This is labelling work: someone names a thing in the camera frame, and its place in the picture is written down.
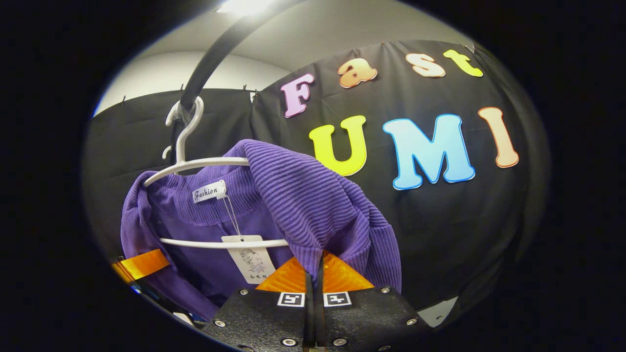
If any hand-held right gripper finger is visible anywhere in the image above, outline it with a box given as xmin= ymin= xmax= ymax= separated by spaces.
xmin=314 ymin=251 xmax=433 ymax=352
xmin=201 ymin=257 xmax=314 ymax=352

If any purple ribbed jacket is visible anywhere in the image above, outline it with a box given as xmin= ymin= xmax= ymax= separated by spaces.
xmin=120 ymin=139 xmax=402 ymax=322

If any white plastic clothes hanger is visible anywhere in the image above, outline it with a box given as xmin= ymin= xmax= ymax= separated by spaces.
xmin=143 ymin=96 xmax=290 ymax=250

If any black metal clothes rack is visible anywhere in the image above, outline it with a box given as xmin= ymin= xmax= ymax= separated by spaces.
xmin=166 ymin=0 xmax=306 ymax=164

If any white paper hang tag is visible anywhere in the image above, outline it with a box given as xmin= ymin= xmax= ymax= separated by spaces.
xmin=222 ymin=235 xmax=277 ymax=285

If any white sheet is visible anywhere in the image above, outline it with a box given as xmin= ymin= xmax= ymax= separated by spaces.
xmin=418 ymin=296 xmax=459 ymax=327

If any ceiling light panel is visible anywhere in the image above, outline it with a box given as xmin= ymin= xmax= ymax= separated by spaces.
xmin=215 ymin=0 xmax=277 ymax=16

